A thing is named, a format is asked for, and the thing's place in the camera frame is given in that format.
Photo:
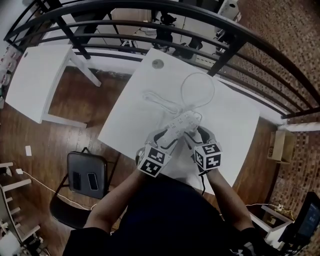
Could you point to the person's dark shirt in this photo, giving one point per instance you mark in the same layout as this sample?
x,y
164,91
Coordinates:
x,y
172,220

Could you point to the person's left forearm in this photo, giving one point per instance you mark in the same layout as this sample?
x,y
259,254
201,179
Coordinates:
x,y
117,200

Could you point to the black monitor screen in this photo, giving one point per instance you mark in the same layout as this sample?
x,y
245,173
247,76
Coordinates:
x,y
303,220

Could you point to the white wooden rack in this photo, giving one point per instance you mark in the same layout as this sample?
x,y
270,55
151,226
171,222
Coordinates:
x,y
15,215

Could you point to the white wall adapter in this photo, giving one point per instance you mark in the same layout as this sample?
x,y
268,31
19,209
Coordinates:
x,y
19,171

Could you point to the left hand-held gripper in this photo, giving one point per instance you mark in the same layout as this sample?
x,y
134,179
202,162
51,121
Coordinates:
x,y
152,161

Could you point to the small white side table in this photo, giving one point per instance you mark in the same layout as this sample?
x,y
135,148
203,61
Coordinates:
x,y
37,80

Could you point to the white paper sheet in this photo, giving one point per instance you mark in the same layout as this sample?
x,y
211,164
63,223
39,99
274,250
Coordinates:
x,y
28,151

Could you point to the white low shelf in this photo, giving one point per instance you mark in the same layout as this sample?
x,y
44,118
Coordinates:
x,y
273,217

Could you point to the black metal railing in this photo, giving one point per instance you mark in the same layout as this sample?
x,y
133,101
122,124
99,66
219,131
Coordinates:
x,y
160,7

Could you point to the grey round table grommet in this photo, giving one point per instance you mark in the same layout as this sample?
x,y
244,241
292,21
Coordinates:
x,y
157,64

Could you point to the person's right forearm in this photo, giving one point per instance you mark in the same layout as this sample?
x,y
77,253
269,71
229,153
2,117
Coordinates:
x,y
226,200

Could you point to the black folding chair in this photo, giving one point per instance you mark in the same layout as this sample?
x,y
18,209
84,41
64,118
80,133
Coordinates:
x,y
82,180

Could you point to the brown cardboard box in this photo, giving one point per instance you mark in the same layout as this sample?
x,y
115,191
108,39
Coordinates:
x,y
281,146

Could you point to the white power strip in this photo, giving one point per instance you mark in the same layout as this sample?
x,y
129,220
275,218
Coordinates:
x,y
180,126

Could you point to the black smartphone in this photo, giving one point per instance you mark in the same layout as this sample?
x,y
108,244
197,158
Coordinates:
x,y
92,181
76,180

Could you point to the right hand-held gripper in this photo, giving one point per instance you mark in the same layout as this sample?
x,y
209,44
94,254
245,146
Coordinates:
x,y
208,156

